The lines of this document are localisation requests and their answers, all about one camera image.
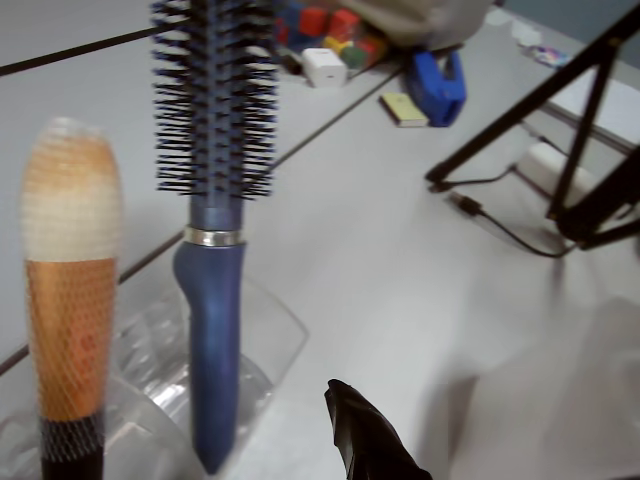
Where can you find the blue round hairbrush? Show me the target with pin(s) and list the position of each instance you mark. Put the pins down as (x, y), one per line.
(215, 325)

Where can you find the white charger cube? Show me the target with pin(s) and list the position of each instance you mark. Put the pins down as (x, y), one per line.
(324, 67)

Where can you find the small printed packet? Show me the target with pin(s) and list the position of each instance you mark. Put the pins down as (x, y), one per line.
(545, 53)

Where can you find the gold makeup brush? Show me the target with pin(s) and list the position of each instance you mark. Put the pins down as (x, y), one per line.
(70, 300)

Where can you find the red toy block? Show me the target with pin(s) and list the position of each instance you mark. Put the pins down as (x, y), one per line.
(344, 25)
(314, 21)

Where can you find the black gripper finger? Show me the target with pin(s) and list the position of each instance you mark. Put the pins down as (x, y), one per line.
(370, 440)

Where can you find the white power adapter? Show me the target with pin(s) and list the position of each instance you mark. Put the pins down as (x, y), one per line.
(545, 167)

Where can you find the yellow toy block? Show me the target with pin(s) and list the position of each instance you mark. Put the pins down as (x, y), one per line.
(334, 42)

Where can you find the black tripod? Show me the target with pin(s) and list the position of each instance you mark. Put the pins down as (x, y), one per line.
(585, 145)

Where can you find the grey bag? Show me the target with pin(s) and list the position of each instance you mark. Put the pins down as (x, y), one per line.
(415, 20)

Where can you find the green toy block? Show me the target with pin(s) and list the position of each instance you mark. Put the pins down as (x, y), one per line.
(353, 56)

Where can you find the yellow notepad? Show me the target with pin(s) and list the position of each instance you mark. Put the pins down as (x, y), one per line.
(404, 109)

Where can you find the clear acrylic organizer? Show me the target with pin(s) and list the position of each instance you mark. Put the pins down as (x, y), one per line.
(270, 360)

